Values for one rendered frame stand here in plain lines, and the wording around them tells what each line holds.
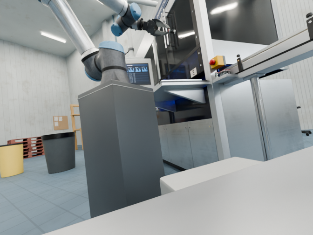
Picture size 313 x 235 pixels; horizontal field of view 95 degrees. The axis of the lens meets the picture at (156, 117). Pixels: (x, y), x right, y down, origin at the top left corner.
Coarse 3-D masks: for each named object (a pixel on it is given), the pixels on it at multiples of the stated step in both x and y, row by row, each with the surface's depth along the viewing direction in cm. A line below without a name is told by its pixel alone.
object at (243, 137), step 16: (272, 80) 132; (288, 80) 141; (224, 96) 110; (240, 96) 116; (272, 96) 130; (288, 96) 138; (224, 112) 108; (240, 112) 114; (272, 112) 128; (288, 112) 136; (160, 128) 213; (176, 128) 167; (192, 128) 137; (208, 128) 116; (240, 128) 112; (256, 128) 118; (272, 128) 126; (288, 128) 133; (176, 144) 171; (192, 144) 139; (208, 144) 118; (240, 144) 111; (256, 144) 117; (272, 144) 123; (288, 144) 131; (176, 160) 176; (192, 160) 142; (208, 160) 120
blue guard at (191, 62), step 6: (192, 54) 125; (186, 60) 134; (192, 60) 126; (180, 66) 145; (186, 66) 135; (192, 66) 127; (198, 66) 119; (174, 72) 157; (180, 72) 146; (186, 72) 136; (168, 78) 172; (174, 78) 159; (180, 78) 147; (186, 78) 137
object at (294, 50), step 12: (312, 24) 62; (288, 36) 73; (300, 36) 67; (312, 36) 63; (264, 48) 84; (276, 48) 76; (288, 48) 71; (300, 48) 67; (312, 48) 64; (240, 60) 95; (252, 60) 88; (264, 60) 82; (276, 60) 77; (288, 60) 73; (300, 60) 76; (240, 72) 96; (252, 72) 89; (264, 72) 90; (228, 84) 111
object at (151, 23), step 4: (140, 20) 92; (148, 20) 92; (140, 24) 94; (148, 24) 91; (152, 24) 91; (140, 28) 96; (148, 28) 93; (152, 28) 92; (156, 28) 97; (148, 32) 94; (152, 32) 93
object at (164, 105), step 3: (156, 102) 155; (159, 102) 156; (162, 102) 157; (165, 102) 159; (168, 102) 160; (171, 102) 161; (174, 102) 163; (156, 105) 155; (159, 105) 156; (162, 105) 157; (165, 105) 158; (168, 105) 160; (171, 105) 161; (174, 105) 162; (162, 108) 158; (165, 108) 158; (168, 108) 159; (171, 108) 161; (174, 108) 162; (174, 111) 162
